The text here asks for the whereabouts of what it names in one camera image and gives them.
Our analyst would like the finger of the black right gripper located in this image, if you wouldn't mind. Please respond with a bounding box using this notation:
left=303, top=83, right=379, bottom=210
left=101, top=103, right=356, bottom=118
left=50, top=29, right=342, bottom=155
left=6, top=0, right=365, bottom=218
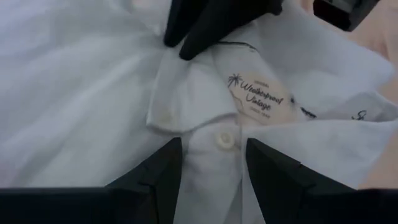
left=178, top=0, right=284, bottom=62
left=163, top=0, right=210, bottom=48

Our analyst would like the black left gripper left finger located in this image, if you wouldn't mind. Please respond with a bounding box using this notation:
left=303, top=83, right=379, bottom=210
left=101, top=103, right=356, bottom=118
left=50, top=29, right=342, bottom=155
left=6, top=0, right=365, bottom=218
left=104, top=136, right=184, bottom=224

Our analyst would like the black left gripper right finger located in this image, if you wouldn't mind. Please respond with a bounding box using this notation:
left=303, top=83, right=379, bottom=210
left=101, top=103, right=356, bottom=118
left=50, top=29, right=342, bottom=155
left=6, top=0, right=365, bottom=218
left=245, top=138, right=360, bottom=224

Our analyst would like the white button shirt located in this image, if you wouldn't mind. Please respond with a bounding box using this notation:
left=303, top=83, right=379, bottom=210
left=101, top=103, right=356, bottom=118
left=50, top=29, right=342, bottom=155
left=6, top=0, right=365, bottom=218
left=0, top=0, right=398, bottom=224

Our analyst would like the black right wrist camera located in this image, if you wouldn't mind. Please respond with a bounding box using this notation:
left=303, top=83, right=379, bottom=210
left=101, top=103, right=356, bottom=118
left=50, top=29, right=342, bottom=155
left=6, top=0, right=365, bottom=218
left=312, top=0, right=381, bottom=32

